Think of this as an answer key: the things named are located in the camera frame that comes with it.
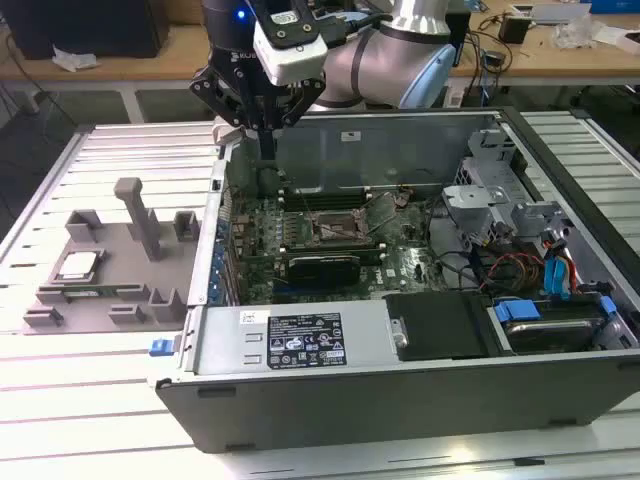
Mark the blue box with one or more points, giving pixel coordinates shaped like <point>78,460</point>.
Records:
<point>615,6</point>

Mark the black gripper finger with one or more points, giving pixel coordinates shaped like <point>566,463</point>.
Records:
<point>305,97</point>
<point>215,87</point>

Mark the silver CPU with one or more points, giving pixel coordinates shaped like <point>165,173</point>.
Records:
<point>77,265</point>

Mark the hard disk in carrier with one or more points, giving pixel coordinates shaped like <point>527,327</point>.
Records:
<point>545,337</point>

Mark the wooden desk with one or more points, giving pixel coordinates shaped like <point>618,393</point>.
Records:
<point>150,65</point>

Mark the crumpled white paper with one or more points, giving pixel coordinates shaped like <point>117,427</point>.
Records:
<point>75,59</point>

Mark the black graphics card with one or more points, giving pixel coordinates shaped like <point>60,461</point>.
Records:
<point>325,272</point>

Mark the grey power supply with label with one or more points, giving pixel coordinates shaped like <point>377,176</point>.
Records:
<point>225,345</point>

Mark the CPU socket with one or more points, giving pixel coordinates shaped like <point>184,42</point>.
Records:
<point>335,220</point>

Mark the small black cube box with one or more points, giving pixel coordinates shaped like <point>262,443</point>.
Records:
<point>515,30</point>

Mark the green RAM stick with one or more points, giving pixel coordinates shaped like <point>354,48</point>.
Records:
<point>100,291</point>

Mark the black computer tower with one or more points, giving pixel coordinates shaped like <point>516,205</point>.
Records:
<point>100,25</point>

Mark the blue plastic tab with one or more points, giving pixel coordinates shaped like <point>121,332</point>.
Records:
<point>161,347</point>

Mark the black RAM slot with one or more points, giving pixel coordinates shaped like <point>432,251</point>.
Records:
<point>360,246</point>
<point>325,192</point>
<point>330,203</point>
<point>370,256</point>

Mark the tall black box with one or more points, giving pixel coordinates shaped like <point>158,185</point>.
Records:
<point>462,40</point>

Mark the green motherboard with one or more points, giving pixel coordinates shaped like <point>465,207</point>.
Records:
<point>405,250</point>

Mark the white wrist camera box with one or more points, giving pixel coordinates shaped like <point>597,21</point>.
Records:
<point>295,55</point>

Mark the crumpled clear plastic bag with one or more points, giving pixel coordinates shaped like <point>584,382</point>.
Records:
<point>575,32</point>

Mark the flat white box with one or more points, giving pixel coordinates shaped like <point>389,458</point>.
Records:
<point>627,42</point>

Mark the small black adapter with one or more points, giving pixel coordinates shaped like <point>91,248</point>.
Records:
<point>496,59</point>

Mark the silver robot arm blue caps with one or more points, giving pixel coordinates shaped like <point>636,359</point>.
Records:
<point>380,60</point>

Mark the silver metal drive cage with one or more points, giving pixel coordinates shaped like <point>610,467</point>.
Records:
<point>470,200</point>

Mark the open dark PC case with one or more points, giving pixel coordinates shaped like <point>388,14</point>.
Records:
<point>400,410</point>

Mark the grey parts rack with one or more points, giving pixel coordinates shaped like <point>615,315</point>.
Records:
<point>115,250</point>

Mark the black drive bay cover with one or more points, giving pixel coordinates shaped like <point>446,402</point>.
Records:
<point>440,325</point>

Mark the grey case release latch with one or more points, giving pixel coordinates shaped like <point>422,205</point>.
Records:
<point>222,135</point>

